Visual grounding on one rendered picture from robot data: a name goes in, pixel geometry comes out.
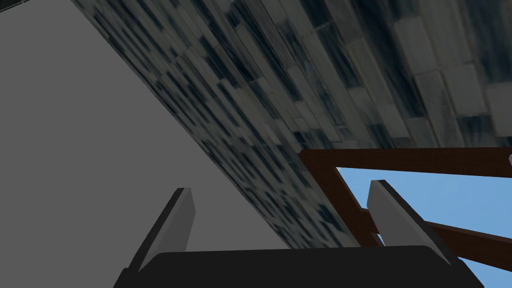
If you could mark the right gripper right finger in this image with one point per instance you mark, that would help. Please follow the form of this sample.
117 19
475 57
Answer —
400 224

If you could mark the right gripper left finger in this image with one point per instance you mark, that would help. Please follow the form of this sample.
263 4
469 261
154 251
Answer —
172 228

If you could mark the brown framed window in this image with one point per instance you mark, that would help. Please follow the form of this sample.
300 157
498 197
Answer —
440 196

